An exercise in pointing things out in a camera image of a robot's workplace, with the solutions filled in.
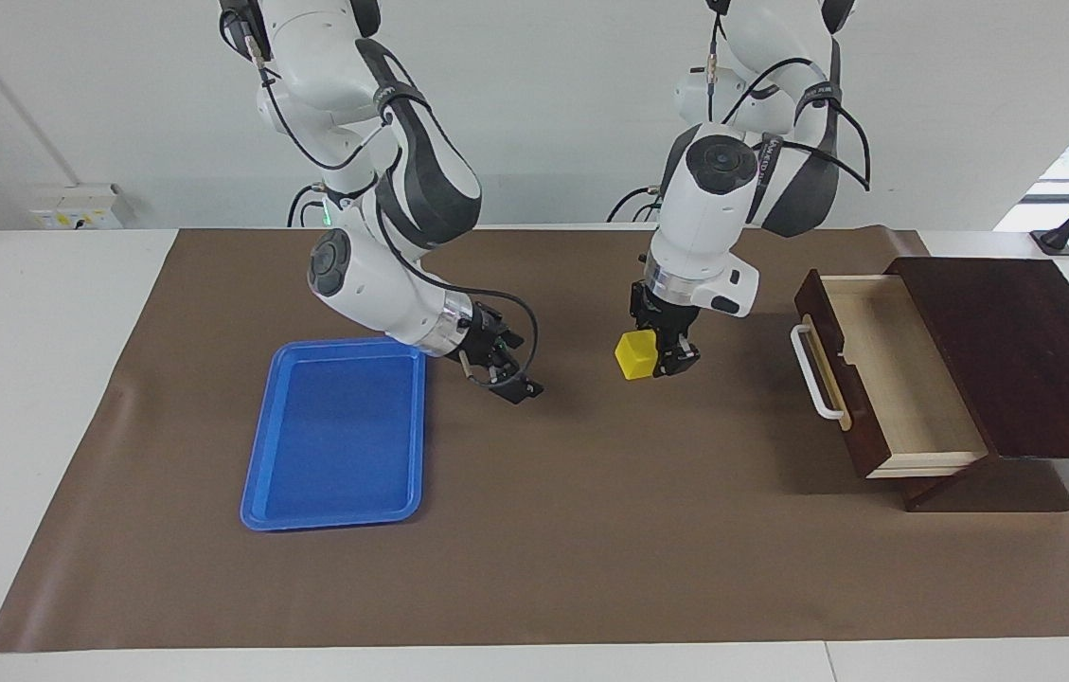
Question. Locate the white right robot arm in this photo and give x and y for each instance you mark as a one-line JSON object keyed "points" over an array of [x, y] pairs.
{"points": [[373, 284]]}

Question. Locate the dark wooden drawer cabinet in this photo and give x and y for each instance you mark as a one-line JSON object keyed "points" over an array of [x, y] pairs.
{"points": [[1017, 350]]}

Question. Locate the blue plastic tray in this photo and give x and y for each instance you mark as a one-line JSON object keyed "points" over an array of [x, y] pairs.
{"points": [[335, 436]]}

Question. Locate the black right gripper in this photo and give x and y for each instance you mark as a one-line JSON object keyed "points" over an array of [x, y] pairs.
{"points": [[487, 336]]}

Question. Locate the dark wooden drawer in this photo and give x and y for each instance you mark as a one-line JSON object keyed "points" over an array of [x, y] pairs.
{"points": [[903, 379]]}

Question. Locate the white wall socket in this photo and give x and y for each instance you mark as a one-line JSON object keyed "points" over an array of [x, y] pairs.
{"points": [[75, 206]]}

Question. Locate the brown table mat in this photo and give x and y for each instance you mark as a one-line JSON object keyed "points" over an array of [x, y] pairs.
{"points": [[591, 521]]}

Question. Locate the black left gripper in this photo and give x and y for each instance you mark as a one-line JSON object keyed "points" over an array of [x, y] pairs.
{"points": [[662, 308]]}

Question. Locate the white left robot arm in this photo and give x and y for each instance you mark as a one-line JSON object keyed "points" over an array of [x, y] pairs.
{"points": [[704, 218]]}

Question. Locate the yellow cube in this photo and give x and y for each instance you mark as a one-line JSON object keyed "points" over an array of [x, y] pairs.
{"points": [[635, 358]]}

